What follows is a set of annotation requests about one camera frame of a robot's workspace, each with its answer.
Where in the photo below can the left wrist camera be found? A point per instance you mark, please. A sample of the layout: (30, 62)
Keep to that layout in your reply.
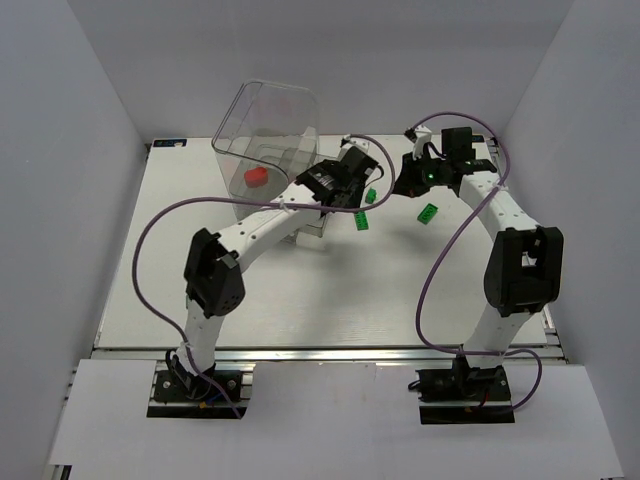
(349, 141)

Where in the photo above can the small green cube brick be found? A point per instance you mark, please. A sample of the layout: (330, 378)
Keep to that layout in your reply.
(370, 196)

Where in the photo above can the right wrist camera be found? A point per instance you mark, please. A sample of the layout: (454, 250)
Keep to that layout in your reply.
(419, 136)

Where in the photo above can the red rounded brick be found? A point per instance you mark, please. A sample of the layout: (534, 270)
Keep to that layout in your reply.
(256, 177)

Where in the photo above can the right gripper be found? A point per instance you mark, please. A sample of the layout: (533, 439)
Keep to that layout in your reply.
(407, 178)

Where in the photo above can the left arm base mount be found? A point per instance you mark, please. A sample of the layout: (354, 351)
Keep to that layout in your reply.
(169, 401)

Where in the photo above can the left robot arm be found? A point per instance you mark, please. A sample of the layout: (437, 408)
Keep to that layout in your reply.
(216, 261)

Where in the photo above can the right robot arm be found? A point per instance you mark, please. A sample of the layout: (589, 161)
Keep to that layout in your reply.
(524, 267)

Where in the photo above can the clear plastic drawer cover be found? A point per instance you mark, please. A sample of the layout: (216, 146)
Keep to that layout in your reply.
(269, 125)

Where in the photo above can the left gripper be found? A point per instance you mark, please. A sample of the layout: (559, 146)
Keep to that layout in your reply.
(347, 193)

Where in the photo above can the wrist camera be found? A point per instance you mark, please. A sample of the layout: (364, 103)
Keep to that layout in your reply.
(419, 136)
(349, 141)

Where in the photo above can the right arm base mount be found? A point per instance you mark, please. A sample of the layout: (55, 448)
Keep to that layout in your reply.
(443, 400)

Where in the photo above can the dark green long brick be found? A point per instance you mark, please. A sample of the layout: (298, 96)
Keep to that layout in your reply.
(361, 221)

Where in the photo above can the left blue table label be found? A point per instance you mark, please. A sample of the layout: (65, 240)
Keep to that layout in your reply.
(169, 143)

